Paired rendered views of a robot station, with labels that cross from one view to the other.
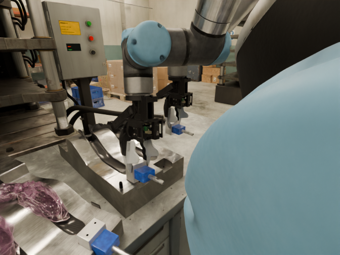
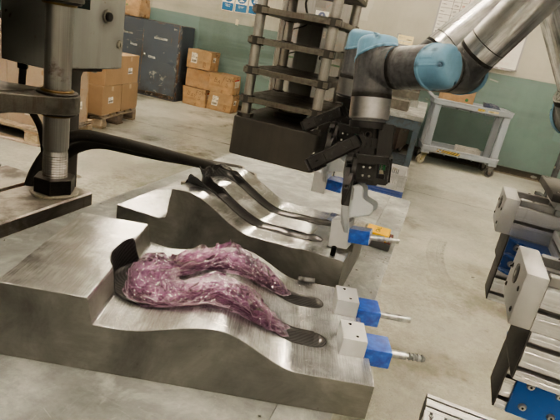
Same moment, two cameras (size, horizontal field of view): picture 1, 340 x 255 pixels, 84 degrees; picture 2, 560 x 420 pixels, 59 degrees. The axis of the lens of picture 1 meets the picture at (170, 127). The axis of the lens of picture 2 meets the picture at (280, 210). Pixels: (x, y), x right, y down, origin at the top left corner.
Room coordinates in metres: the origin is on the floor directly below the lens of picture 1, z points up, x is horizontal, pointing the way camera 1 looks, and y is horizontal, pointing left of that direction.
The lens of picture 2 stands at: (-0.30, 0.63, 1.26)
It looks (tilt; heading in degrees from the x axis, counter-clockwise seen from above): 19 degrees down; 333
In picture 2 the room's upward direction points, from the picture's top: 11 degrees clockwise
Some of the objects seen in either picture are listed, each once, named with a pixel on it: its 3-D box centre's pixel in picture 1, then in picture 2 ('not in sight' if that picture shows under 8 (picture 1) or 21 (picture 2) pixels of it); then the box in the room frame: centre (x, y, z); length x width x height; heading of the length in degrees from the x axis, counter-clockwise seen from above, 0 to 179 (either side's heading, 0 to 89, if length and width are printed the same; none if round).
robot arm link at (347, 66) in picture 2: not in sight; (361, 55); (0.74, -0.03, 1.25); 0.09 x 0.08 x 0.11; 71
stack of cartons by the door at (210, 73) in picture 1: (213, 71); (212, 80); (7.24, -1.63, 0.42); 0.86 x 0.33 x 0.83; 49
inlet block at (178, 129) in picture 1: (180, 130); (339, 185); (0.73, -0.04, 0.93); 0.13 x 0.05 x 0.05; 47
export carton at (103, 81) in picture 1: (109, 80); not in sight; (5.73, 1.80, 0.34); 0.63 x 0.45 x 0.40; 49
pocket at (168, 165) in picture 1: (163, 168); not in sight; (0.54, 0.02, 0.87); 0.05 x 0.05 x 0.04; 47
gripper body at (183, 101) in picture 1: (178, 92); (347, 122); (0.74, -0.03, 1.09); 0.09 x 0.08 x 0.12; 47
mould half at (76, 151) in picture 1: (114, 151); (247, 217); (0.66, 0.22, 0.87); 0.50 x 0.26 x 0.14; 47
